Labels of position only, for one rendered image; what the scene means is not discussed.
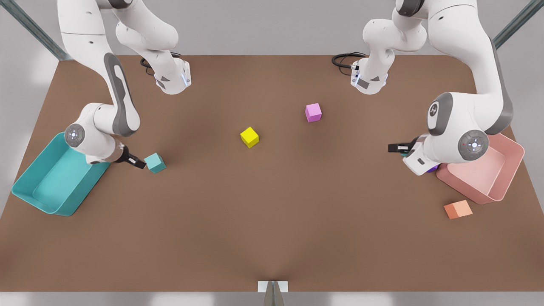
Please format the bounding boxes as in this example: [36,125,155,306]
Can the black cable loop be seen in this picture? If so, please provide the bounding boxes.
[331,52,368,77]
[140,52,183,76]

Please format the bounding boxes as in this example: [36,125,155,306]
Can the pink cube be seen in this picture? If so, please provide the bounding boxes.
[305,103,323,123]

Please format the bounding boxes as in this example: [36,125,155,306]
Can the silver frame post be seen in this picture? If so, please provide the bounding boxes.
[492,0,544,50]
[0,0,72,61]
[258,280,289,306]

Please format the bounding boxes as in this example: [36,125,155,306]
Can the yellow cube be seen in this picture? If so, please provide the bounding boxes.
[240,127,260,149]

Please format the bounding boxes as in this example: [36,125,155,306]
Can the teal plastic tray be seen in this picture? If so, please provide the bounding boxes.
[11,132,112,217]

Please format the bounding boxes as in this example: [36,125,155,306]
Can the orange cube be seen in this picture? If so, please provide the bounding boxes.
[444,200,473,220]

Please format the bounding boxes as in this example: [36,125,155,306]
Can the pink plastic tray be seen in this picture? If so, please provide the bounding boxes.
[436,133,525,205]

